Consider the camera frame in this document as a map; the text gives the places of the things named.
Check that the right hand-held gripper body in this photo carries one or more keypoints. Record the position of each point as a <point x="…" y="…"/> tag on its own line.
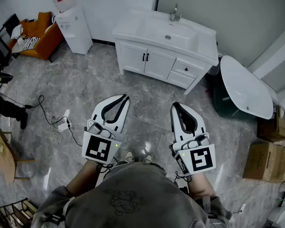
<point x="202" y="159"/>

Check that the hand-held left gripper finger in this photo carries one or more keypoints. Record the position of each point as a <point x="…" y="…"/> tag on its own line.
<point x="98" y="109"/>
<point x="122" y="117"/>

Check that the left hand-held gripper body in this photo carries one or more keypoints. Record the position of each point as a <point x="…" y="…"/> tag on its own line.
<point x="98" y="148"/>

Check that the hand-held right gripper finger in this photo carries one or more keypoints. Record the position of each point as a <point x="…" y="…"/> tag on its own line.
<point x="176" y="127"/>
<point x="199" y="125"/>

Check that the white cabinet door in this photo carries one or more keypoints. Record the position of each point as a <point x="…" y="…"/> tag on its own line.
<point x="159" y="65"/>
<point x="133" y="58"/>

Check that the person's right forearm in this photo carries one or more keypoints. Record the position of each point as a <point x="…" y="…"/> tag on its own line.
<point x="200" y="185"/>

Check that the person's left forearm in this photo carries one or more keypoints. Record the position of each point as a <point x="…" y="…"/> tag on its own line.
<point x="84" y="177"/>

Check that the white vanity sink cabinet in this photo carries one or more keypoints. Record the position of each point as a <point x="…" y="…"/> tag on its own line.
<point x="156" y="27"/>

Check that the person's left shoe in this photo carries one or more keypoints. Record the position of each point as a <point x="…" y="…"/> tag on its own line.
<point x="129" y="156"/>

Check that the person's shoe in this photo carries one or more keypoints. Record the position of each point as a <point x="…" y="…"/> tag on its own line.
<point x="129" y="156"/>
<point x="147" y="158"/>

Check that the white power strip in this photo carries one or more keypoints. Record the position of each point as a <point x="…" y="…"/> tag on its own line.
<point x="63" y="126"/>

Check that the person's right shoe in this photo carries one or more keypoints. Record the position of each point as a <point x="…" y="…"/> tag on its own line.
<point x="147" y="158"/>

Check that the white plain drawer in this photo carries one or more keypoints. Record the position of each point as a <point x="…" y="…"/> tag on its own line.
<point x="180" y="79"/>

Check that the white drawer with black knob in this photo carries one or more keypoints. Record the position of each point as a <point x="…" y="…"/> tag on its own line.
<point x="192" y="66"/>

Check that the white freestanding bathtub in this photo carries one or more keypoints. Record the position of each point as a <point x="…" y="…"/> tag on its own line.
<point x="247" y="89"/>

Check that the person's grey shirt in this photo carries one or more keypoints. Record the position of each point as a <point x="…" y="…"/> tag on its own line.
<point x="133" y="198"/>

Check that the large printed cardboard box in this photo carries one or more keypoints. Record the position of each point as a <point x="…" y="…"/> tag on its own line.
<point x="263" y="163"/>

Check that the white water dispenser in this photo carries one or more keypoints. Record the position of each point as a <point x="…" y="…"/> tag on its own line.
<point x="77" y="32"/>

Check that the orange sofa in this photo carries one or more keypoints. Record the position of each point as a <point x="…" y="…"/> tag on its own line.
<point x="45" y="44"/>

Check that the wooden table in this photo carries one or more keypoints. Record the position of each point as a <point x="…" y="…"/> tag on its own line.
<point x="4" y="155"/>

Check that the striped black white cloth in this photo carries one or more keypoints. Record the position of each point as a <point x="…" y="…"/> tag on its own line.
<point x="26" y="44"/>

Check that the wooden shelf rack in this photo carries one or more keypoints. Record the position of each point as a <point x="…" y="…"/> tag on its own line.
<point x="19" y="212"/>

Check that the chrome faucet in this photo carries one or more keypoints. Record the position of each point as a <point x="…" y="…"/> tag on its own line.
<point x="175" y="14"/>

